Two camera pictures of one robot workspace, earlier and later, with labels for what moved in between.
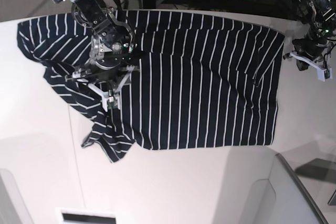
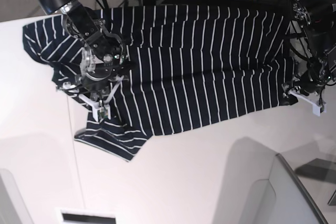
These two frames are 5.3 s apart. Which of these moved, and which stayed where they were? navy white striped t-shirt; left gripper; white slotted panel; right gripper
Moved: navy white striped t-shirt; left gripper; right gripper
Stayed: white slotted panel
